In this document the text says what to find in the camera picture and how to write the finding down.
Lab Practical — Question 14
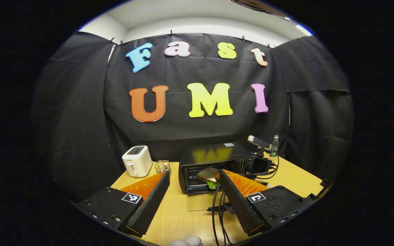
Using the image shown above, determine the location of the white toaster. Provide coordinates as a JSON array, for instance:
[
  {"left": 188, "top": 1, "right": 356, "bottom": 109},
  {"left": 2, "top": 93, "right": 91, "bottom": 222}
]
[{"left": 122, "top": 146, "right": 153, "bottom": 177}]

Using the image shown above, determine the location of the black electric oven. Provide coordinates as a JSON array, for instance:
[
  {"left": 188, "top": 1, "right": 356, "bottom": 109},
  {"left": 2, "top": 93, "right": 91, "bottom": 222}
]
[{"left": 178, "top": 142, "right": 269, "bottom": 214}]

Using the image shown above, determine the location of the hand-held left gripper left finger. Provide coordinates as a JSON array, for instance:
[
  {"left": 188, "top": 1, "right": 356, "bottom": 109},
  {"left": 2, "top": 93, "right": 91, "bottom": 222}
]
[{"left": 76, "top": 170, "right": 171, "bottom": 238}]

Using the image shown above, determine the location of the small metal wire rack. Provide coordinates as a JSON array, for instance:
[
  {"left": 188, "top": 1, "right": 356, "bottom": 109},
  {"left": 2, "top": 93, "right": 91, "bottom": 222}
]
[{"left": 155, "top": 160, "right": 171, "bottom": 175}]

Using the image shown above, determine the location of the black backdrop cloth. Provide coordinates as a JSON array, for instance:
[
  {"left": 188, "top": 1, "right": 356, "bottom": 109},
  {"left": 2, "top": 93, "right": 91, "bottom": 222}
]
[{"left": 31, "top": 31, "right": 355, "bottom": 202}]

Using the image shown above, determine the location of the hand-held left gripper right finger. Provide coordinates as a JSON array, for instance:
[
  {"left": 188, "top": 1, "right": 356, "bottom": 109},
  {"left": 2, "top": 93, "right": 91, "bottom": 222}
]
[{"left": 218, "top": 169, "right": 315, "bottom": 237}]

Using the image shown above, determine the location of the black cable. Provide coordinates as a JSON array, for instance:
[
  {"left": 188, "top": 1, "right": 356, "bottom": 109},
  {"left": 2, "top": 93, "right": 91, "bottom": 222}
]
[{"left": 212, "top": 184, "right": 233, "bottom": 246}]

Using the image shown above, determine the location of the lettuce sandwich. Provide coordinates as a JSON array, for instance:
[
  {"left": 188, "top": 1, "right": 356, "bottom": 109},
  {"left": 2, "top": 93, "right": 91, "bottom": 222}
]
[{"left": 196, "top": 167, "right": 221, "bottom": 190}]

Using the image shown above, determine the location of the ceiling light panel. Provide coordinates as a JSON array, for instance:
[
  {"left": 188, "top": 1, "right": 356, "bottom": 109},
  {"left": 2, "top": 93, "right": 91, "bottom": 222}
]
[{"left": 294, "top": 24, "right": 315, "bottom": 36}]

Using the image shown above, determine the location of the clear plastic water bottle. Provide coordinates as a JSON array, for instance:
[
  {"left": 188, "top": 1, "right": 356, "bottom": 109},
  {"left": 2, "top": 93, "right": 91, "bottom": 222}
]
[{"left": 270, "top": 134, "right": 280, "bottom": 158}]

